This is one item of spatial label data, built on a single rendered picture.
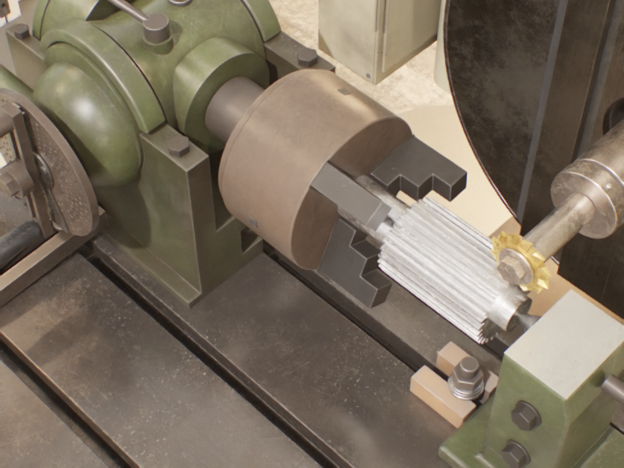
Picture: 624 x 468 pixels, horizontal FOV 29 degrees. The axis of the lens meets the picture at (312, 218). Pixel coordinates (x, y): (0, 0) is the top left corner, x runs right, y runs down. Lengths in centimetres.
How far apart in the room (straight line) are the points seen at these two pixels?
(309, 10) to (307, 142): 216
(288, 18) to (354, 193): 218
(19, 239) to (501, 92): 57
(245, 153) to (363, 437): 34
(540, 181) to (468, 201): 149
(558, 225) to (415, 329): 32
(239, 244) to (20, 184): 27
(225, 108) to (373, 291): 26
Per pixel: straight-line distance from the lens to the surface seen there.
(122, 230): 150
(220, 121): 132
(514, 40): 132
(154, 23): 132
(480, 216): 285
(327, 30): 156
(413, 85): 314
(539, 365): 114
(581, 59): 125
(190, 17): 136
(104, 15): 140
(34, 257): 147
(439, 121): 305
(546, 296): 195
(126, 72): 129
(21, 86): 142
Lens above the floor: 216
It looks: 50 degrees down
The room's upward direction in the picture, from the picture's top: straight up
